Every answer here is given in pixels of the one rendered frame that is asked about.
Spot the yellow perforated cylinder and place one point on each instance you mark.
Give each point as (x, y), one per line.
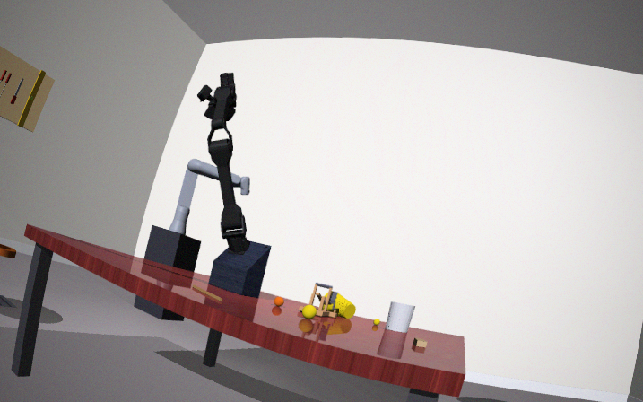
(344, 308)

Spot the white cup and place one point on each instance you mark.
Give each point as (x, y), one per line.
(399, 316)

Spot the tan rectangular block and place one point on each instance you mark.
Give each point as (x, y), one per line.
(420, 342)

